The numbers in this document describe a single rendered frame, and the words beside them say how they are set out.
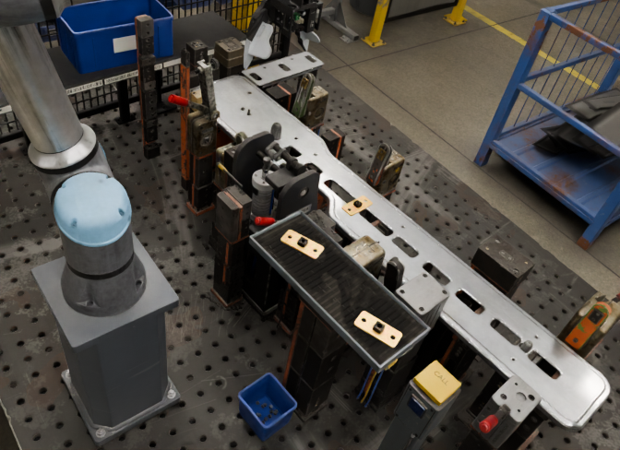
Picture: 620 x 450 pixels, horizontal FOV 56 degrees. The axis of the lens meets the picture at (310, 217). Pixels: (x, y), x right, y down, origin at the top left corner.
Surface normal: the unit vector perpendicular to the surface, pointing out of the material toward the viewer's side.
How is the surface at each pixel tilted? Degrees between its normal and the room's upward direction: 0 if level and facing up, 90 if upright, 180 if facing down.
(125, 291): 72
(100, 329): 0
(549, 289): 0
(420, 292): 0
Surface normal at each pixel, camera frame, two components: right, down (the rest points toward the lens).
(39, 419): 0.15, -0.70
